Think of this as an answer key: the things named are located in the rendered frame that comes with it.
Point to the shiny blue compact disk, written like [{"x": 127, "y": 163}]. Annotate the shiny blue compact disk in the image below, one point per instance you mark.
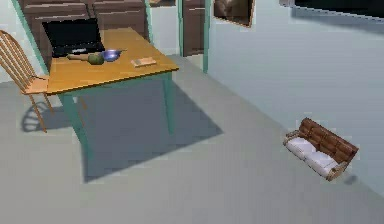
[{"x": 111, "y": 54}]

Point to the brown room door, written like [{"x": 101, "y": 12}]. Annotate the brown room door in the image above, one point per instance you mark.
[{"x": 194, "y": 26}]

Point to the brown framed picture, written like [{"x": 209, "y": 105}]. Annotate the brown framed picture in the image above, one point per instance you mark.
[{"x": 234, "y": 11}]

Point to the green round alarm clock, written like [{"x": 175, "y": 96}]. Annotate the green round alarm clock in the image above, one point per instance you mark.
[{"x": 96, "y": 59}]

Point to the brown wooden cupboard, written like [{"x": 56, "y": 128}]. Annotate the brown wooden cupboard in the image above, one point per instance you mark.
[{"x": 110, "y": 15}]

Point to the wooden table with green legs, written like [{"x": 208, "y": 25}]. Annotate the wooden table with green legs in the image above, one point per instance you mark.
[{"x": 110, "y": 71}]

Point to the dark window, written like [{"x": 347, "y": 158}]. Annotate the dark window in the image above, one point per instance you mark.
[{"x": 336, "y": 7}]

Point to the black laptop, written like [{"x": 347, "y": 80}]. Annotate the black laptop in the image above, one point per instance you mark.
[{"x": 74, "y": 38}]

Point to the wooden spindle chair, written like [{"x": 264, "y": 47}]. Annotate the wooden spindle chair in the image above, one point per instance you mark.
[{"x": 20, "y": 68}]

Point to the brown and white sofa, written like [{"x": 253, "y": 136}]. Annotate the brown and white sofa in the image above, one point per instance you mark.
[{"x": 320, "y": 149}]

